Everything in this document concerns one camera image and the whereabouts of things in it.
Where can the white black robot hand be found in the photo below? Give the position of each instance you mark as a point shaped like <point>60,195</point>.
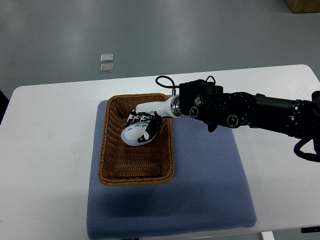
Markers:
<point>156,110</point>

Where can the blue white plush toy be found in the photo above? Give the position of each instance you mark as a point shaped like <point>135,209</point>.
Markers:
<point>132,132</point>

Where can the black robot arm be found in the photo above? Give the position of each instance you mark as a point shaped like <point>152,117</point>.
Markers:
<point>204,100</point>

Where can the brown wicker basket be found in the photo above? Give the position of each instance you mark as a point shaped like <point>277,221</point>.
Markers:
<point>123,165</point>

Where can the lower silver floor plate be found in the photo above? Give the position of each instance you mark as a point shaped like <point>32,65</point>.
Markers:
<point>107,68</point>

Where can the silver floor plate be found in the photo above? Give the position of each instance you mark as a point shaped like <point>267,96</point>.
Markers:
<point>107,68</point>
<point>106,57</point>

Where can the upper silver floor plate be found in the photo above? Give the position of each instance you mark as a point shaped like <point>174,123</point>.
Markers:
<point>106,57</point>

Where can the blue padded mat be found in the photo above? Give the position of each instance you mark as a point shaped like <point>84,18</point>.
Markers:
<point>209,190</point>

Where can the person in grey shirt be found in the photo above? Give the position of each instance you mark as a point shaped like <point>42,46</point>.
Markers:
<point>3,97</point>

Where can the brown cardboard box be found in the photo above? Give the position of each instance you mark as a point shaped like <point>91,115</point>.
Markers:
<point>303,6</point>

